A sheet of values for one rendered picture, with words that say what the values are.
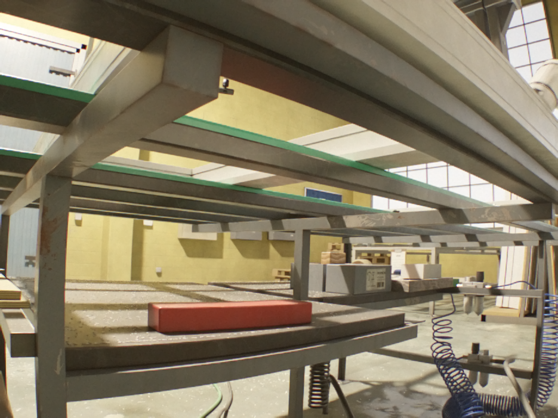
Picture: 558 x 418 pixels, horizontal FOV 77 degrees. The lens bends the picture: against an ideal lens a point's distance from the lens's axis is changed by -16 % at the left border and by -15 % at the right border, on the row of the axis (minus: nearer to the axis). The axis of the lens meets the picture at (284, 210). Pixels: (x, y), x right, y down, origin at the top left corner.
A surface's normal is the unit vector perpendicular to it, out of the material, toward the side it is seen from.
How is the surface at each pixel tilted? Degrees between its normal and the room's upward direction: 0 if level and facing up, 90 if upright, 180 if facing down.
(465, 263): 90
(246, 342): 90
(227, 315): 90
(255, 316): 90
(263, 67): 180
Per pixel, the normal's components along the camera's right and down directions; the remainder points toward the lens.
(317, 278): -0.74, -0.10
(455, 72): -0.04, 0.99
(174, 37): 0.67, -0.06
